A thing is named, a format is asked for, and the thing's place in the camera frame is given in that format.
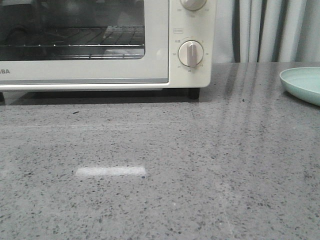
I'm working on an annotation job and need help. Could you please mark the upper temperature knob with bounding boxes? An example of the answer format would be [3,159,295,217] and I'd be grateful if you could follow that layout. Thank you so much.
[180,0,207,11]

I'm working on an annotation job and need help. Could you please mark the cream white toaster oven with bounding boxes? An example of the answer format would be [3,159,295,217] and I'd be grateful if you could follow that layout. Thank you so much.
[0,0,217,92]

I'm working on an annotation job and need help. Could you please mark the grey white curtain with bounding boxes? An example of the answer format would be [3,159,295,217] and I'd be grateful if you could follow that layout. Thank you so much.
[212,0,320,63]

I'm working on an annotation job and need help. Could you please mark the glass oven door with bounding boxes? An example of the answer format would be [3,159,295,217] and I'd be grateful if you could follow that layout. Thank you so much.
[0,0,169,85]

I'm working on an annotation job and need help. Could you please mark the lower timer knob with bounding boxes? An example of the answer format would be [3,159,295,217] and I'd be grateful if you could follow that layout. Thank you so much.
[178,40,204,68]

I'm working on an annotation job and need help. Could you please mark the black oven foot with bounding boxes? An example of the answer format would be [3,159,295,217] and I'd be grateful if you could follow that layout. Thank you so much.
[188,88,200,100]

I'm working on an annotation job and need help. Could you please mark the metal wire oven rack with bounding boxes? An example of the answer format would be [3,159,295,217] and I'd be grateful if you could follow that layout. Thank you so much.
[0,24,146,60]

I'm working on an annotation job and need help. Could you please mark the mint green plate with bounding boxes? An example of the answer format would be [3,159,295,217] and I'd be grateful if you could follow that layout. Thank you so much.
[279,67,320,106]

